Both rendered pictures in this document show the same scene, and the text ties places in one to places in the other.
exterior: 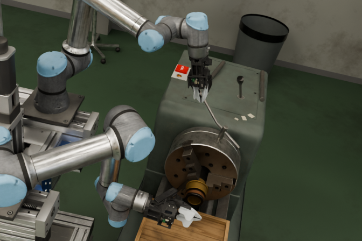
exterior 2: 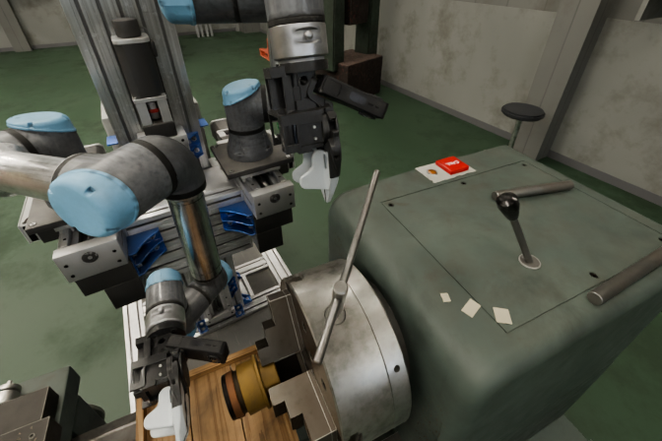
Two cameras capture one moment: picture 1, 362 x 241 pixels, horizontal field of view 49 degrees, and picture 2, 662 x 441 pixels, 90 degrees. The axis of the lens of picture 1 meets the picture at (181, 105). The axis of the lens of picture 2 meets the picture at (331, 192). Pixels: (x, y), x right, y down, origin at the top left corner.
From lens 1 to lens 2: 1.32 m
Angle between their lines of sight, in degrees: 49
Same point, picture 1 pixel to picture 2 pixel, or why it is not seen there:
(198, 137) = (314, 281)
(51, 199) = (98, 241)
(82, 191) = not seen: hidden behind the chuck
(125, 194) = (150, 294)
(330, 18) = not seen: outside the picture
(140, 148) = (73, 207)
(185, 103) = (374, 211)
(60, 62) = (238, 89)
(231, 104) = (481, 262)
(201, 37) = not seen: outside the picture
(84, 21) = not seen: hidden behind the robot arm
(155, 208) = (147, 351)
